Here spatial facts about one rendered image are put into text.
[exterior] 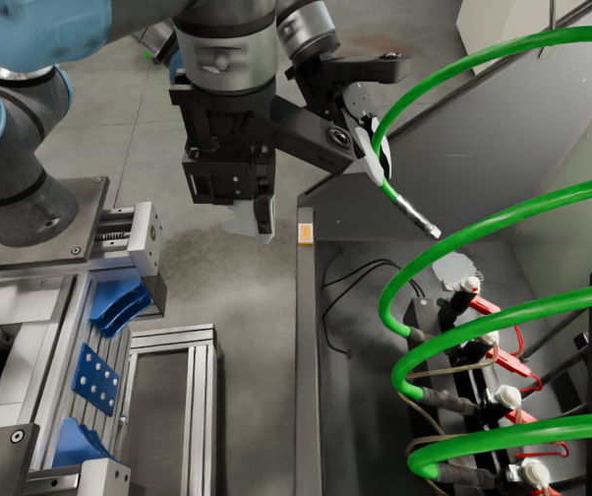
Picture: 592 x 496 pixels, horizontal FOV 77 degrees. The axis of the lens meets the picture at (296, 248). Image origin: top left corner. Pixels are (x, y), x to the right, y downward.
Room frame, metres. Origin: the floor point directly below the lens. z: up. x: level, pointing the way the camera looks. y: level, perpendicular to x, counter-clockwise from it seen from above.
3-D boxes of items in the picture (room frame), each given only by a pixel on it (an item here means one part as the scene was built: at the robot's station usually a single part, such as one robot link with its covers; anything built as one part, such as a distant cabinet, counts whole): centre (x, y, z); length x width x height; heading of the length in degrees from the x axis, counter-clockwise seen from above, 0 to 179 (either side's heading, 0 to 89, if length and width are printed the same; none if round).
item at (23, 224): (0.50, 0.50, 1.09); 0.15 x 0.15 x 0.10
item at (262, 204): (0.28, 0.04, 1.29); 0.05 x 0.02 x 0.09; 0
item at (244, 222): (0.29, 0.06, 1.24); 0.06 x 0.03 x 0.09; 90
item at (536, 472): (0.06, -0.26, 1.09); 0.02 x 0.02 x 0.03
